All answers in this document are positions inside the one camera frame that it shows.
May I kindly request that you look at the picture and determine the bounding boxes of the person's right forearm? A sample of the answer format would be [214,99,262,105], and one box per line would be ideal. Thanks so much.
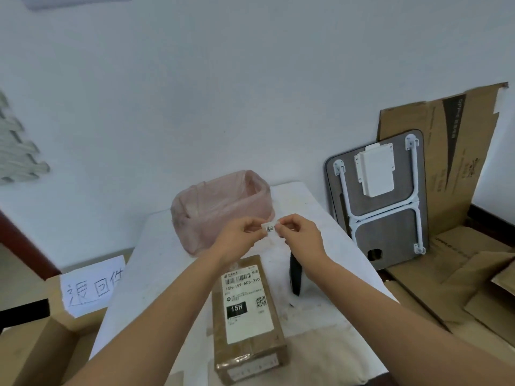
[300,253,515,386]

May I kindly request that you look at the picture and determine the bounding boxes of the white handwritten paper sign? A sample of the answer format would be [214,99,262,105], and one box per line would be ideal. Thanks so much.
[60,255,126,320]

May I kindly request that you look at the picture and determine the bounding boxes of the person's left hand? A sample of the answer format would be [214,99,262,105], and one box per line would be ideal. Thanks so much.
[213,216,269,270]

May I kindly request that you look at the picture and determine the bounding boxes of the open brown cardboard box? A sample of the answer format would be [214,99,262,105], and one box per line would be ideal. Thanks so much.
[0,261,130,386]

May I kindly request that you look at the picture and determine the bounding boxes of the black handheld device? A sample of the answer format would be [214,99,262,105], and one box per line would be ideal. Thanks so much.
[289,251,303,297]

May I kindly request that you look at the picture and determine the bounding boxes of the brown parcel with white label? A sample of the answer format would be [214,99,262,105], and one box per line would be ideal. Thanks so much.
[212,254,290,386]

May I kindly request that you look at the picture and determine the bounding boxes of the grey patterned wall decoration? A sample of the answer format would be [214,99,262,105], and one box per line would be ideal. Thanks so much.
[0,91,51,186]

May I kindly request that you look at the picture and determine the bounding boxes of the bin with pink plastic bag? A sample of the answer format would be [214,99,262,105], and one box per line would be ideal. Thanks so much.
[170,170,276,257]

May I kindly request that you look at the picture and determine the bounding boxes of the person's left forearm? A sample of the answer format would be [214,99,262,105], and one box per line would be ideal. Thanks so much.
[64,247,239,386]

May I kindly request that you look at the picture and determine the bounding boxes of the large flattened brown cardboard sheet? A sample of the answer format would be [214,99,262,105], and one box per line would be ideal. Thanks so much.
[377,82,509,238]

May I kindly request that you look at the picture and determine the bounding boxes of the grey folding table white legs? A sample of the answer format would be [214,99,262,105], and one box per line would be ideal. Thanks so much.
[324,129,429,271]

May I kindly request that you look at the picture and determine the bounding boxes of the person's right hand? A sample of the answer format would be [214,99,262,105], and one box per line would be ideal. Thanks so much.
[278,214,329,274]

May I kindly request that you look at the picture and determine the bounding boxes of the brown flattened cardboard boxes pile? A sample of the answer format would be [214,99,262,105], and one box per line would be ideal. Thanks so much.
[384,224,515,348]

